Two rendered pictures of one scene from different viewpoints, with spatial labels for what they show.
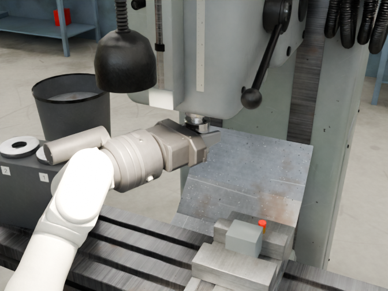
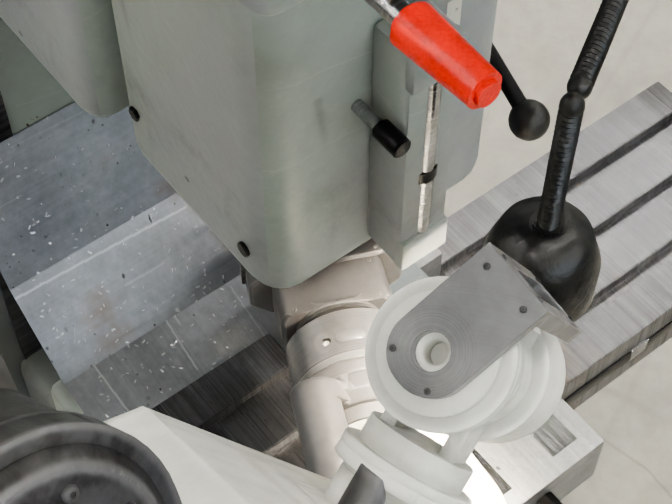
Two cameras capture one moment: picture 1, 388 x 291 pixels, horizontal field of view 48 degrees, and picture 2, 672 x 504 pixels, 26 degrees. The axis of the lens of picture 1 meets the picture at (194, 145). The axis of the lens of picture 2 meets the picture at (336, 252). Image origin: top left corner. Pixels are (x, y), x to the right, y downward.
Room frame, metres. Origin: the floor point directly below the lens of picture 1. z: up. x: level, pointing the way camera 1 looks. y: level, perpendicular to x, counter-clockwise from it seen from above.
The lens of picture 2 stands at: (0.37, 0.58, 2.16)
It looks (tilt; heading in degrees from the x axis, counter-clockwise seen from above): 55 degrees down; 298
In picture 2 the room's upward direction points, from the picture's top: straight up
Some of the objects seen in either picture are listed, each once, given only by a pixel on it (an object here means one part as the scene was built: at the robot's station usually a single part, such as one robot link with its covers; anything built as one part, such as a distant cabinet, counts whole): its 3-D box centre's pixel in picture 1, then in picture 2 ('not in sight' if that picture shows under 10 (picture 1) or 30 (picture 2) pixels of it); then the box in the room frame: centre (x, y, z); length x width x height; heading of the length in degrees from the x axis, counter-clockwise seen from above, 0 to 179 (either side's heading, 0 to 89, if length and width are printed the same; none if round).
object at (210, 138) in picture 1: (208, 141); not in sight; (0.68, -0.03, 1.24); 0.06 x 0.02 x 0.03; 130
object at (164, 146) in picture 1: (156, 152); (337, 323); (0.64, 0.06, 1.23); 0.13 x 0.12 x 0.10; 41
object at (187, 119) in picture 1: (197, 120); not in sight; (0.70, -0.01, 1.26); 0.05 x 0.05 x 0.01
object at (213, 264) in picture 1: (234, 270); not in sight; (0.61, -0.08, 1.00); 0.15 x 0.06 x 0.04; 66
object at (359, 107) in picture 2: (146, 0); (371, 119); (0.62, 0.07, 1.49); 0.06 x 0.01 x 0.01; 156
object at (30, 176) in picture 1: (44, 183); not in sight; (0.89, 0.36, 1.01); 0.22 x 0.12 x 0.20; 73
